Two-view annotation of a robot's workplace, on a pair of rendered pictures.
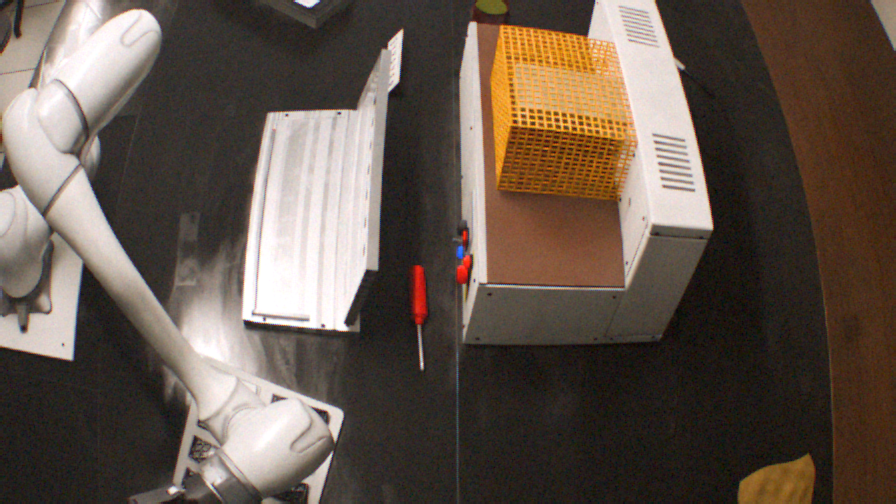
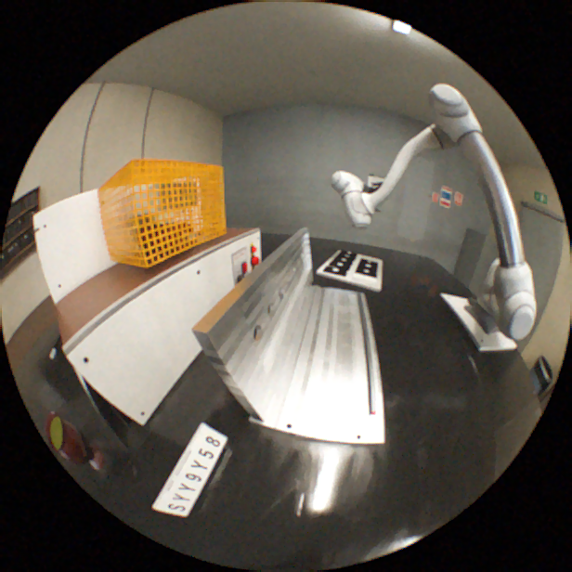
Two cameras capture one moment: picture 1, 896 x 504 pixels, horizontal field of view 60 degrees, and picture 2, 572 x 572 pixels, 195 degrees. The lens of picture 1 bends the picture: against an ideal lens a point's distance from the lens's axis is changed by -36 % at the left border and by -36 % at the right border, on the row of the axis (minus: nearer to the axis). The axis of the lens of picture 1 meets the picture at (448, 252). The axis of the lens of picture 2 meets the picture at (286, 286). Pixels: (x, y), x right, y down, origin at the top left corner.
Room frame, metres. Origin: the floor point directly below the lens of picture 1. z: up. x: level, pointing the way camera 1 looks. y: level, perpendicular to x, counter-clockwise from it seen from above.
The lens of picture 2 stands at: (1.31, 0.25, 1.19)
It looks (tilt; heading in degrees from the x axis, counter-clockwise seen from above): 29 degrees down; 204
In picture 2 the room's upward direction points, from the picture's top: 2 degrees clockwise
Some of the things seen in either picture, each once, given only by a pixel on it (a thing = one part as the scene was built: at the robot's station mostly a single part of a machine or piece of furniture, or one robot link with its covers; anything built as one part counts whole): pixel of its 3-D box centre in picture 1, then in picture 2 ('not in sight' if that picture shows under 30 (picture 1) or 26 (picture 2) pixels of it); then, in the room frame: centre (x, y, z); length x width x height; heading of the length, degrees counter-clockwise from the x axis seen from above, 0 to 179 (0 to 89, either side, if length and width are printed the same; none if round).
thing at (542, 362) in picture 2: not in sight; (531, 387); (0.66, 2.85, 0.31); 0.45 x 0.45 x 0.62
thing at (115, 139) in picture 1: (43, 242); (489, 343); (0.85, 0.90, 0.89); 0.67 x 0.45 x 0.03; 9
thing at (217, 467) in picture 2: (392, 68); (197, 476); (1.39, 0.17, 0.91); 0.13 x 0.04 x 0.03; 9
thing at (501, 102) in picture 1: (562, 107); (160, 209); (1.13, -0.13, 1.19); 0.23 x 0.20 x 0.17; 9
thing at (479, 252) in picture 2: not in sight; (475, 275); (-1.30, 2.44, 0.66); 0.62 x 0.49 x 1.32; 99
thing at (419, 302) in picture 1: (418, 319); not in sight; (0.88, 0.02, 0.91); 0.18 x 0.03 x 0.03; 13
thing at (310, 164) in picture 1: (304, 210); (331, 336); (1.03, 0.25, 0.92); 0.44 x 0.21 x 0.04; 9
